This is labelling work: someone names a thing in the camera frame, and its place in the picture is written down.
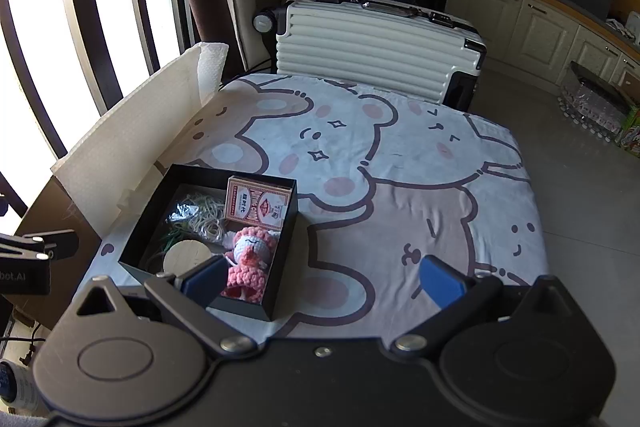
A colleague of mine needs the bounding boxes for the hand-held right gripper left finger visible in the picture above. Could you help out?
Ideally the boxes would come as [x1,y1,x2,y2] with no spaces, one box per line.
[75,255,258,355]

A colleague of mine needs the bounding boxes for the white foam board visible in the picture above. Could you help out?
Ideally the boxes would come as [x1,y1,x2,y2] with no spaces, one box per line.
[51,42,230,239]

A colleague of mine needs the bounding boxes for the green drink carton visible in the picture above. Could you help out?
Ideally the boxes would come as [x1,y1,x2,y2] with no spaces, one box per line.
[617,104,640,151]

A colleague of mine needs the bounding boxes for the cream kitchen cabinets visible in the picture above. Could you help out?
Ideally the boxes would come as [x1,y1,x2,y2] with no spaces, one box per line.
[445,0,640,98]

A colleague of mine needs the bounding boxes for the pink crochet doll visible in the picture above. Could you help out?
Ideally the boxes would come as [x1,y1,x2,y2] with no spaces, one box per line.
[220,227,279,304]

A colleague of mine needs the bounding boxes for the round wooden lid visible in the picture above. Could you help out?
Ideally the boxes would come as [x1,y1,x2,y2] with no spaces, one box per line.
[162,239,215,281]

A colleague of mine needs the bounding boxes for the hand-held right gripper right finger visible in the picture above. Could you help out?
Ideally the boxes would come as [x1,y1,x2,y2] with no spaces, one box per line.
[390,255,573,354]

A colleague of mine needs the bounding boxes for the black window grille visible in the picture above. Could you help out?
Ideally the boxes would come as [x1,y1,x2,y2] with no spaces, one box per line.
[0,0,201,219]

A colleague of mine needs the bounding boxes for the cream ribbed suitcase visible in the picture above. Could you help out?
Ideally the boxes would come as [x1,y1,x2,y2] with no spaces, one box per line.
[252,0,488,114]

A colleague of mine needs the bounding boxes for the pack of water bottles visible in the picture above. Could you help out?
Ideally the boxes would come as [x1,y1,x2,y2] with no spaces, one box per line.
[557,62,632,144]

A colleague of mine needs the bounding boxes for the clear bag of beige cords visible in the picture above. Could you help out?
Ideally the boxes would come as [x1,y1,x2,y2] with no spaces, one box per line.
[166,194,229,244]

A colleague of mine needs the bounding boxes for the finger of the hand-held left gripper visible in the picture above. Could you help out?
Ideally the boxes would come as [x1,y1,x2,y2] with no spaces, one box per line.
[15,230,80,260]
[0,234,51,263]

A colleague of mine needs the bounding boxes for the black cardboard box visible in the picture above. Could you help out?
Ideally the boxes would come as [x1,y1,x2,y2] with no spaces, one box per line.
[118,164,299,322]

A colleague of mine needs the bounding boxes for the red playing card box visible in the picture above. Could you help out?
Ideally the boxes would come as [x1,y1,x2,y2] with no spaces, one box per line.
[223,176,289,231]

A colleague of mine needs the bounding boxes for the bear printed blanket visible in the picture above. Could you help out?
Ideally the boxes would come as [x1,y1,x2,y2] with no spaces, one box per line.
[75,74,551,342]

